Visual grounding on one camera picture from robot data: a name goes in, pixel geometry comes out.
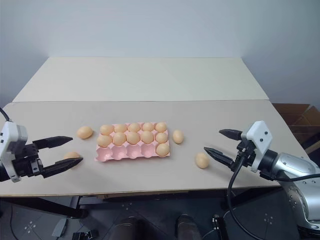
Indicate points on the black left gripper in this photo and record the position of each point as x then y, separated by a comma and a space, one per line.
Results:
26, 162

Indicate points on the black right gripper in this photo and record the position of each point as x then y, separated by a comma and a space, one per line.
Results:
247, 152

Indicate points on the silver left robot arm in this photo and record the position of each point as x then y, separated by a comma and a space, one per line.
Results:
3, 173

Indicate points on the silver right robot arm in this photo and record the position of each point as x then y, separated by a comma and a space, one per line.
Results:
292, 163

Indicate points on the pink plastic egg tray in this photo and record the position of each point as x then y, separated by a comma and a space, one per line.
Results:
105, 155

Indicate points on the beige egg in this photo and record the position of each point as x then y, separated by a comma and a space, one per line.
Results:
71, 155
119, 138
148, 126
120, 128
161, 127
133, 137
178, 136
202, 160
161, 137
103, 140
147, 137
134, 127
84, 132
106, 129
162, 150

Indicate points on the brown cardboard box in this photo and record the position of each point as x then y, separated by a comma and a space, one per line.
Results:
297, 117

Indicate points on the black clamp device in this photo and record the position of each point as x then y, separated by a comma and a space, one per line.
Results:
219, 226

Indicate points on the black metal fixture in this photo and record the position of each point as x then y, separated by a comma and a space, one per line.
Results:
83, 235

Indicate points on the dark rounded shape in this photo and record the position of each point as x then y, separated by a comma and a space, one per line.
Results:
187, 226
128, 228

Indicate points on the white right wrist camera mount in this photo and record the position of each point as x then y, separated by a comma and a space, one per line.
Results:
260, 132

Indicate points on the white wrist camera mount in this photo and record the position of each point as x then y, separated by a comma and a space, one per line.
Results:
11, 136
260, 132

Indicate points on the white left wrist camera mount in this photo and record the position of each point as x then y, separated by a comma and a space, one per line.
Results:
11, 136

